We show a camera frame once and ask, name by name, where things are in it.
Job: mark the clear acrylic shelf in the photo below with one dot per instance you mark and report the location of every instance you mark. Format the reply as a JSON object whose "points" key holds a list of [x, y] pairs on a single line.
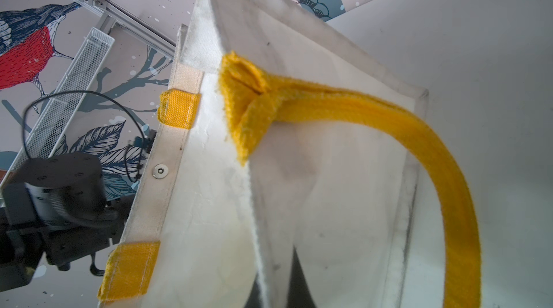
{"points": [[52, 123]]}

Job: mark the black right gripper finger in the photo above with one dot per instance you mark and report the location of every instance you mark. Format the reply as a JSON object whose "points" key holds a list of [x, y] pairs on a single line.
{"points": [[299, 295]]}

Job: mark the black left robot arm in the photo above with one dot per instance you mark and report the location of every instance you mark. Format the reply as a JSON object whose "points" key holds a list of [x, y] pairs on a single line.
{"points": [[57, 208]]}

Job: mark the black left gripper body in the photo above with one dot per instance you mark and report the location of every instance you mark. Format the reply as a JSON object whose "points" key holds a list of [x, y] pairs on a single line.
{"points": [[58, 207]]}

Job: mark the white pouch with yellow handles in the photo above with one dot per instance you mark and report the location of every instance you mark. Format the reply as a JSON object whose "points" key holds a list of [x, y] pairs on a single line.
{"points": [[278, 133]]}

